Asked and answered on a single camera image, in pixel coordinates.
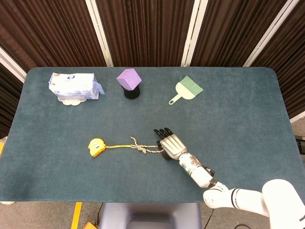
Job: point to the yellow tape measure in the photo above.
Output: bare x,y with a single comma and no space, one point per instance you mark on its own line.
96,148

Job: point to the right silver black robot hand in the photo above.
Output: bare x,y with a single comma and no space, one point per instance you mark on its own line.
172,145

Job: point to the white flower-shaped dish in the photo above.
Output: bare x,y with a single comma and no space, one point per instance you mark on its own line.
70,102

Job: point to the black mesh pen holder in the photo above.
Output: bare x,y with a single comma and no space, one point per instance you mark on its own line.
131,94

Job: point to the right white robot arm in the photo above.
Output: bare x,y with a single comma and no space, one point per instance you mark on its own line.
202,174

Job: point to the black device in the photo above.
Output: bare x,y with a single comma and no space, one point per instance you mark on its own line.
300,143

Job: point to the purple foam cube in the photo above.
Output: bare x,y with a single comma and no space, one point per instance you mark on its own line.
128,78

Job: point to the orange foot pedal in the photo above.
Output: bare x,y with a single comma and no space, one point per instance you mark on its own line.
90,225

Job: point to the yellow plastic strip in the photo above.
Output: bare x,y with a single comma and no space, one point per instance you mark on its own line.
76,215

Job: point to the brown pleated partition panel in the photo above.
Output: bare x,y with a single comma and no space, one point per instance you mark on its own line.
8,105
228,31
47,31
145,31
286,59

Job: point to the white tissue pack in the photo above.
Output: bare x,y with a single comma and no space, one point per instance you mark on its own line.
71,84

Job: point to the light green hand brush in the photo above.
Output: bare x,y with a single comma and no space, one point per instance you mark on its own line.
186,89

